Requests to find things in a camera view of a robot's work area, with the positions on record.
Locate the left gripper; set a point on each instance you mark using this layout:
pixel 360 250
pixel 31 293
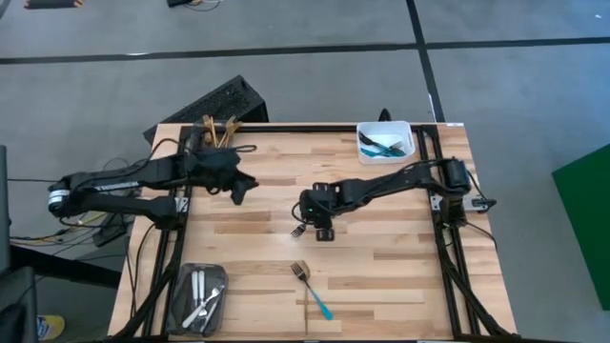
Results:
pixel 214 169

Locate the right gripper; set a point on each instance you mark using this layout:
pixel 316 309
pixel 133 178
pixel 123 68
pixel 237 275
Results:
pixel 319 205

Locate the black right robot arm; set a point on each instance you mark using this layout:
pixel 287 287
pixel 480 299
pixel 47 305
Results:
pixel 391 183

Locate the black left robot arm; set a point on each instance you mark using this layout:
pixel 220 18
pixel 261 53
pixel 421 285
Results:
pixel 119 176

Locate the grey translucent plastic bin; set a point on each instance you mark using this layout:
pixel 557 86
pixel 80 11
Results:
pixel 178 305
pixel 193 143

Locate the white plastic bin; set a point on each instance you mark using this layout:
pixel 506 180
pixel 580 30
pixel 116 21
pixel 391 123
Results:
pixel 381 161

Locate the black rounded object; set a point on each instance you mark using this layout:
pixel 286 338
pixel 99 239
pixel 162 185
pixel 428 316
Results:
pixel 385 115

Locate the yellow and blue object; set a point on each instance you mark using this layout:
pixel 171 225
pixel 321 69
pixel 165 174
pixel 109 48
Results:
pixel 50 328

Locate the dark upright panel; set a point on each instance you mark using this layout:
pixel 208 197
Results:
pixel 4 209

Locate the dark grey chair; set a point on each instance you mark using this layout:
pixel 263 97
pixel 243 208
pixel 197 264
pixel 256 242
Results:
pixel 19 290

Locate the black and orange bar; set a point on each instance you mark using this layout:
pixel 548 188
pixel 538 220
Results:
pixel 52 4

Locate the green board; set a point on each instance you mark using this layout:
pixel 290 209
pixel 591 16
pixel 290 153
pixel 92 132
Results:
pixel 586 224

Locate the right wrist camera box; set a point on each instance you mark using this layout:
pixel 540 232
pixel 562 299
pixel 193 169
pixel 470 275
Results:
pixel 325 235

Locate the black aluminium table frame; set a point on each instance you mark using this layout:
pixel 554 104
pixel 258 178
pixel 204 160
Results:
pixel 310 128

